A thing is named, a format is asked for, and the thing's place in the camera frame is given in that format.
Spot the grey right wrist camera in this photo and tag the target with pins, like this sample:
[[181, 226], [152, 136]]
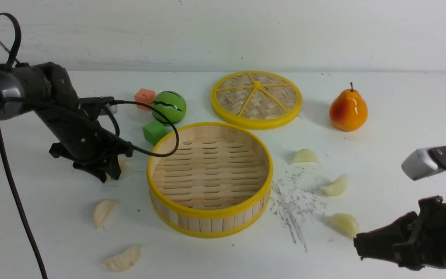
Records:
[[419, 164]]

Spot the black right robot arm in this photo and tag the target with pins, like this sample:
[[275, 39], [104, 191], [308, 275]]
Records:
[[415, 240]]

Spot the orange toy pear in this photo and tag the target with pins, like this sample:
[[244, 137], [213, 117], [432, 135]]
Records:
[[349, 111]]

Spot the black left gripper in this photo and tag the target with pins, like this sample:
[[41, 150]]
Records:
[[84, 142]]

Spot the orange foam cube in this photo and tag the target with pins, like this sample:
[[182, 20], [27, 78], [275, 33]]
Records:
[[146, 97]]

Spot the bamboo steamer tray yellow rim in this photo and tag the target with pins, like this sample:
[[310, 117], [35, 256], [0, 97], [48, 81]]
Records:
[[216, 184]]

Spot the white dumpling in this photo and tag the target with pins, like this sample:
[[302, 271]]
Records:
[[122, 165], [101, 212], [124, 260], [337, 187], [304, 156], [344, 223]]

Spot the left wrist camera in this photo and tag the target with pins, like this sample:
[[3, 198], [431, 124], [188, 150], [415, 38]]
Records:
[[98, 106]]

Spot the green foam cube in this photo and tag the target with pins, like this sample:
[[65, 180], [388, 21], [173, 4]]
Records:
[[154, 131]]

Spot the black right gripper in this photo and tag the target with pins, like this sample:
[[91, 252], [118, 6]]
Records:
[[413, 241]]

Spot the green toy watermelon ball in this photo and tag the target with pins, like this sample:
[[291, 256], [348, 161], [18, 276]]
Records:
[[171, 104]]

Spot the woven bamboo steamer lid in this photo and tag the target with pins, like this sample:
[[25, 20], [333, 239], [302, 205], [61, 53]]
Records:
[[256, 100]]

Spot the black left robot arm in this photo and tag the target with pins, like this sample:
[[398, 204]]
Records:
[[46, 89]]

